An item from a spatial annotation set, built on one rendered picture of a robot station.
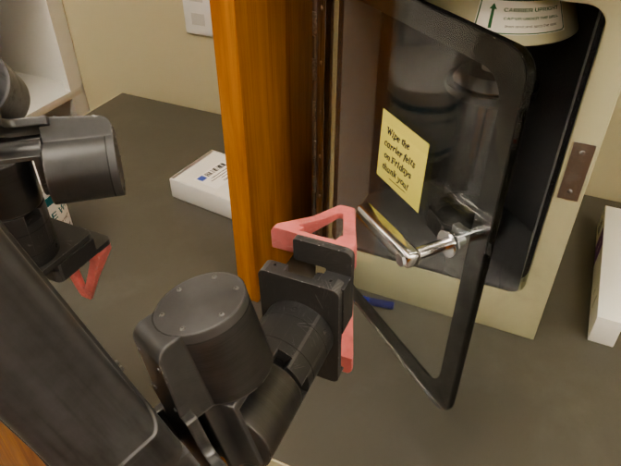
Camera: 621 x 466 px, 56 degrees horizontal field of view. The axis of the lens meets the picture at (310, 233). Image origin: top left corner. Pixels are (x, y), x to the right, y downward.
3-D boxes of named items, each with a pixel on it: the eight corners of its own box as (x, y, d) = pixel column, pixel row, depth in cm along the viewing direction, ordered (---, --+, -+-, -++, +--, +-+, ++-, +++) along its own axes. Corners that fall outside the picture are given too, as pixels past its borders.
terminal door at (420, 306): (321, 253, 84) (325, -45, 60) (451, 415, 63) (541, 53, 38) (316, 255, 84) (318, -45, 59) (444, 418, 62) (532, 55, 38)
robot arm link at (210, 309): (112, 478, 40) (167, 567, 33) (29, 359, 34) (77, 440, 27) (251, 372, 45) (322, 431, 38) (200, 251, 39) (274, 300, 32)
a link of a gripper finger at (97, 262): (126, 293, 64) (108, 226, 58) (79, 338, 59) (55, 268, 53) (77, 275, 66) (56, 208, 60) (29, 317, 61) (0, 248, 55)
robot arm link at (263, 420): (202, 470, 40) (273, 490, 37) (164, 402, 36) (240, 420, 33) (251, 391, 45) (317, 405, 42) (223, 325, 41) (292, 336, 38)
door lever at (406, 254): (397, 207, 59) (399, 186, 58) (456, 262, 53) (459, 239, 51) (351, 222, 57) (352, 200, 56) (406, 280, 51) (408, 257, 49)
